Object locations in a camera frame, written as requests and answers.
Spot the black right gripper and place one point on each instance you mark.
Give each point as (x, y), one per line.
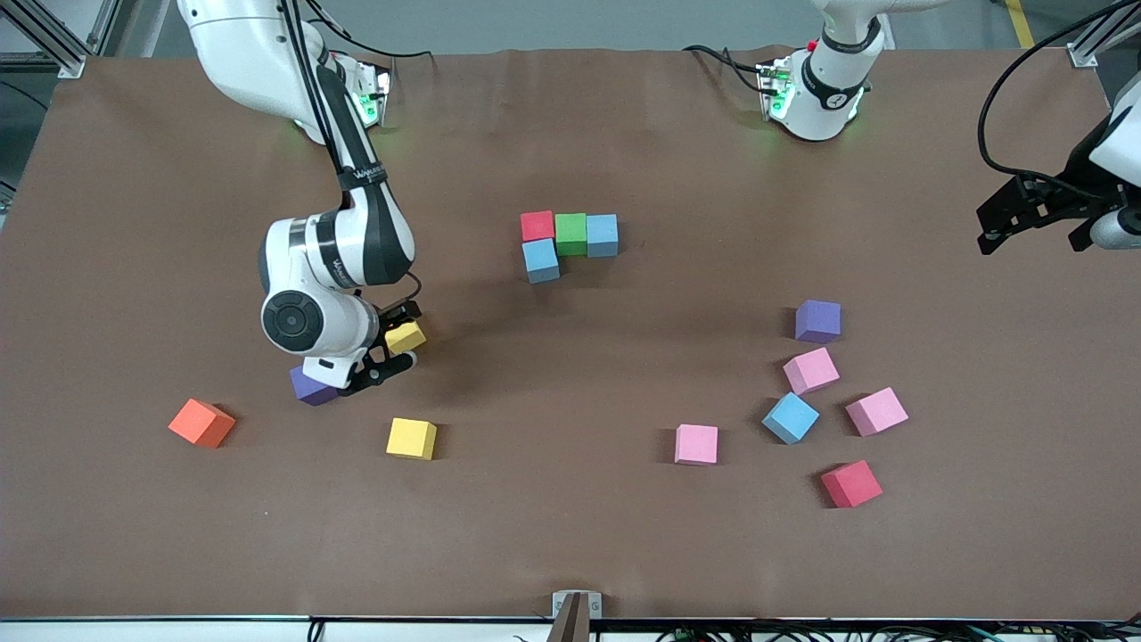
(398, 314)

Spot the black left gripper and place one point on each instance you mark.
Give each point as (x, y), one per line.
(1063, 198)

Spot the yellow foam block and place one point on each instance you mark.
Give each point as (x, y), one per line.
(406, 339)
(411, 439)

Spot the light blue foam block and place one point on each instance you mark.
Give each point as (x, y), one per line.
(541, 261)
(603, 236)
(790, 417)

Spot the red foam block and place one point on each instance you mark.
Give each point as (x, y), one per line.
(851, 483)
(537, 226)

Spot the green foam block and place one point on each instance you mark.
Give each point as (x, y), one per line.
(571, 234)

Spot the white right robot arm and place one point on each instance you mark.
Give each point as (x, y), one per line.
(241, 53)

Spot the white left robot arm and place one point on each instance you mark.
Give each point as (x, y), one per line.
(816, 120)

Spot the purple foam block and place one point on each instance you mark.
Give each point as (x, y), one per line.
(818, 321)
(307, 389)

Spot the orange foam block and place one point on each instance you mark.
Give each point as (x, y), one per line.
(201, 423)

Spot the pink foam block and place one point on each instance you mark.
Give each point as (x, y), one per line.
(811, 370)
(876, 411)
(696, 444)

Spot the brown table mat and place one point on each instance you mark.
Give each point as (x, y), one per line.
(570, 535)

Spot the aluminium frame post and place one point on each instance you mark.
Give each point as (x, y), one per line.
(1092, 40)
(53, 40)

